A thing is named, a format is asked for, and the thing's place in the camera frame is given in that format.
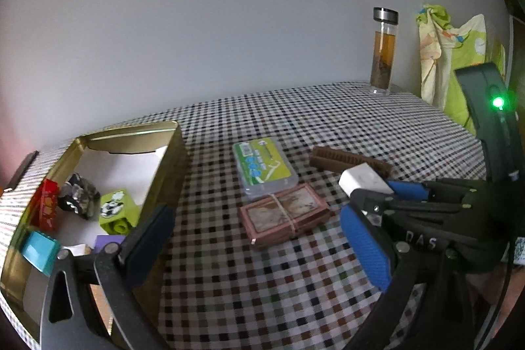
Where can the clear case with green label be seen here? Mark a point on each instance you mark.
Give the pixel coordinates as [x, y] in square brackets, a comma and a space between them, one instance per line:
[262, 165]

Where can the white charger adapter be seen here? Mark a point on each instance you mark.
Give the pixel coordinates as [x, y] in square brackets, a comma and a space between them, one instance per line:
[363, 177]

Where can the teal toy block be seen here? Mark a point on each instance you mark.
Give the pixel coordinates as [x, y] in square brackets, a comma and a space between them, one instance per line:
[39, 251]

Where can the banded deck of cards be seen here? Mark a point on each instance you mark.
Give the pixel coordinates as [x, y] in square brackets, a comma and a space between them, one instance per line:
[287, 210]

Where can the glass tea bottle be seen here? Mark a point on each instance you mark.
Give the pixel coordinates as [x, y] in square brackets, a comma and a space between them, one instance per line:
[383, 54]

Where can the gold metal tin box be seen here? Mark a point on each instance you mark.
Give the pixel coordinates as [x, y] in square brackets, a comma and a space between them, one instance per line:
[172, 169]

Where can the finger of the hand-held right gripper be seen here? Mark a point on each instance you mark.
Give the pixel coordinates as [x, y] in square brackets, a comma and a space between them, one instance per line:
[410, 191]
[381, 206]

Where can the checkered tablecloth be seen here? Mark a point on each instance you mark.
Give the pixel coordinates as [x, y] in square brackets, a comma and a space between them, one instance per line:
[254, 292]

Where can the purple toy block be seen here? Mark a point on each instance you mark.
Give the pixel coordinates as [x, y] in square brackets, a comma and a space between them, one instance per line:
[108, 241]

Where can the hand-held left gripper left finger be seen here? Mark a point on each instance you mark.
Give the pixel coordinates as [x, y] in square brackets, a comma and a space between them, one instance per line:
[154, 229]

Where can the brown chocolate-shaped bar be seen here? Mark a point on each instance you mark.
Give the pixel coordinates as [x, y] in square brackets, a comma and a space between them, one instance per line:
[336, 159]

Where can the black flat bar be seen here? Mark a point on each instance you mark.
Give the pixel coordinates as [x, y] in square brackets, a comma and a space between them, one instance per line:
[20, 169]

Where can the green toy block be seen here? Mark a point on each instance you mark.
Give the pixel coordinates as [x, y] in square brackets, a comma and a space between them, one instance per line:
[123, 223]

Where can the black silver toy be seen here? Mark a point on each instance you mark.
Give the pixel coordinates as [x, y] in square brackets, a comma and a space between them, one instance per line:
[78, 194]

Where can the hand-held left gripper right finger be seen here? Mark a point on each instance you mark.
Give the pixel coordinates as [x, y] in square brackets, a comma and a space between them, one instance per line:
[365, 247]

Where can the white paper liner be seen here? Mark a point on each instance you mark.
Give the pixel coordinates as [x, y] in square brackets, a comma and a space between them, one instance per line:
[123, 173]

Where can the red toy block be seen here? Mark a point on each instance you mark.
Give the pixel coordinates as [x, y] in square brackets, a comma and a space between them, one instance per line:
[47, 202]

